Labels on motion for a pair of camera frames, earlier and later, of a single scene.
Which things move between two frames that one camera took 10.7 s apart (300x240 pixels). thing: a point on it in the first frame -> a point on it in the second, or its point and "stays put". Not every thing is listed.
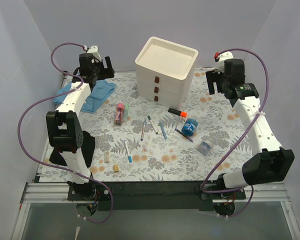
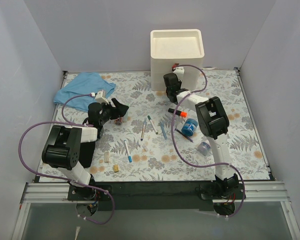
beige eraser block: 106,157 stays put
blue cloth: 101,90 stays put
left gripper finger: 108,72 -> 120,110
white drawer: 176,100 -> 190,80
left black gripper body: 104,70 -> 114,111
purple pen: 183,135 stays put
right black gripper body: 215,80 -> 171,90
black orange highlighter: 181,113 stays put
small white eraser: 145,148 stays put
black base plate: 153,196 stays put
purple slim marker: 143,129 stays put
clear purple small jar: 204,148 stays put
